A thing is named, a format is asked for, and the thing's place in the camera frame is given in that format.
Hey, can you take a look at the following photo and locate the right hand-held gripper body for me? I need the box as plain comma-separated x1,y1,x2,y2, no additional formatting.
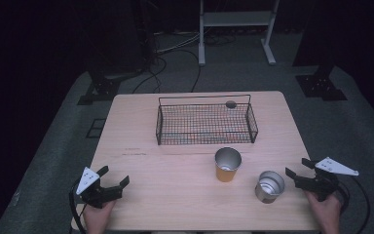
293,156,360,203

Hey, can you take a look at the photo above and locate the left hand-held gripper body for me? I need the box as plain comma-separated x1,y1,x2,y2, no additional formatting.
75,166,124,210

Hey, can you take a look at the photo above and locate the silver metal cup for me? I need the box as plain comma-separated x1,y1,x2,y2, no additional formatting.
254,170,286,205

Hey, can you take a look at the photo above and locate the orange cup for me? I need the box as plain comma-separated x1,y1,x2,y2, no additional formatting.
214,146,243,183

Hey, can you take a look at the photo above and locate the black wire basket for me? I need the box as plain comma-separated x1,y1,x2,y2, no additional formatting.
155,94,259,146

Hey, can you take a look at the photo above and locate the person's left hand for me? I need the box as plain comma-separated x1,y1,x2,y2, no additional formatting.
82,200,117,234

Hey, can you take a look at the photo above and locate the person's right hand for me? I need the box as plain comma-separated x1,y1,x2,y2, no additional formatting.
304,190,343,234

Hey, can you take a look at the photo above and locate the black metal stand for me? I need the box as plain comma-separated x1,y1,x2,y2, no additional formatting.
292,0,349,102
77,48,145,106

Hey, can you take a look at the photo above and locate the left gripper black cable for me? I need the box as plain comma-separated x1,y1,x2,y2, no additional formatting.
68,177,88,234

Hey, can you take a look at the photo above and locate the black floor cable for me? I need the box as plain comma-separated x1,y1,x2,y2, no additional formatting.
131,56,168,95
157,48,203,94

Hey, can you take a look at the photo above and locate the white floor cable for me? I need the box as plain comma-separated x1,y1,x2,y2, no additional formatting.
155,30,203,55

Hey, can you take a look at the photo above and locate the white metal table frame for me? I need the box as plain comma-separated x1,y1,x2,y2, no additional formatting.
198,0,281,67

